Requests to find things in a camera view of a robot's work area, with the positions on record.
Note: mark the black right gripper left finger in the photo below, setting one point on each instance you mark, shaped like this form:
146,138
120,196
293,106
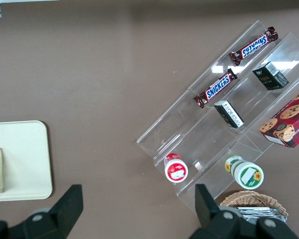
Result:
64,211

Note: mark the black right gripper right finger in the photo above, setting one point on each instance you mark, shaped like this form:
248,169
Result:
206,211

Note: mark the light tan wicker basket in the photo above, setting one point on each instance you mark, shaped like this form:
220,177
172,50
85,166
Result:
246,199

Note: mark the cream rectangular serving tray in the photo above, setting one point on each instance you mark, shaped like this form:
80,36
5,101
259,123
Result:
27,149

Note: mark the red-lid white cup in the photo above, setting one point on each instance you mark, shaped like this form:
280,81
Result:
175,171

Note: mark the green-lid white cup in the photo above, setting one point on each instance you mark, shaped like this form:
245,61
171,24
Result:
248,175

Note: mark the silver foil container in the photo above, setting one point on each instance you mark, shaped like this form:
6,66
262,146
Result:
261,212

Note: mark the clear acrylic step shelf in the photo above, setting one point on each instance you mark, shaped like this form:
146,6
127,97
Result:
164,138

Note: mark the small black carton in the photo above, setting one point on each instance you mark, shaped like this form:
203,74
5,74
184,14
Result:
230,115
269,78

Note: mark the red tartan cookie box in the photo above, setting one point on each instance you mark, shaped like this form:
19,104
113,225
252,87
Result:
291,124

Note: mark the Snickers chocolate bar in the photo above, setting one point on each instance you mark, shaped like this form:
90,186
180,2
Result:
216,88
254,46

